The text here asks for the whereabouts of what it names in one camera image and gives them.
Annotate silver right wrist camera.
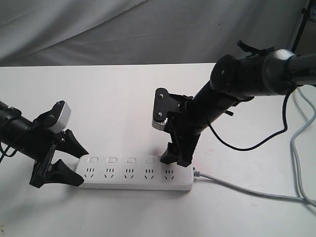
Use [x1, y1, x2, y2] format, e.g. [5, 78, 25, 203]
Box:
[152, 88, 169, 131]

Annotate black tripod stand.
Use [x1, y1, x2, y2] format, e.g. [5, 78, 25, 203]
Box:
[291, 0, 313, 52]

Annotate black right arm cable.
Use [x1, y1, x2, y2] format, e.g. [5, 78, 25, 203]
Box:
[207, 88, 294, 151]

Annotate grey power cable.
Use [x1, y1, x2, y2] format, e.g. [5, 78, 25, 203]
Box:
[192, 86, 316, 206]

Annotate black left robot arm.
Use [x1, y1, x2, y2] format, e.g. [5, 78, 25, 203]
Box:
[0, 100, 88, 188]

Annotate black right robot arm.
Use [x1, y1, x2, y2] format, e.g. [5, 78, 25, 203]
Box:
[152, 41, 316, 167]

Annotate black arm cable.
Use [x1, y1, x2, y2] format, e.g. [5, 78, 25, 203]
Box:
[0, 144, 19, 163]
[207, 88, 294, 151]

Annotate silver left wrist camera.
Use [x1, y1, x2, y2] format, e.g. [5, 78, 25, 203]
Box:
[45, 100, 71, 134]

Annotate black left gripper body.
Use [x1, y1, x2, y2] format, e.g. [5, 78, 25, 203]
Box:
[19, 124, 67, 188]

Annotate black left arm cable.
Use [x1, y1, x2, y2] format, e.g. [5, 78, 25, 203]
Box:
[0, 144, 19, 163]

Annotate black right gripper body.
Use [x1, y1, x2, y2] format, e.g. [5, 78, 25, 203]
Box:
[167, 94, 199, 153]

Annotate grey backdrop cloth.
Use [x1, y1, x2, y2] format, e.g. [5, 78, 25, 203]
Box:
[0, 0, 308, 66]

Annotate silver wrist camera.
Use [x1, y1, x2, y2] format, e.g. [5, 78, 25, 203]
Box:
[45, 100, 71, 134]
[152, 88, 169, 131]

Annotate white five-socket power strip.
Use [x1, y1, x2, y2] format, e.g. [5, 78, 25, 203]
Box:
[75, 155, 194, 191]

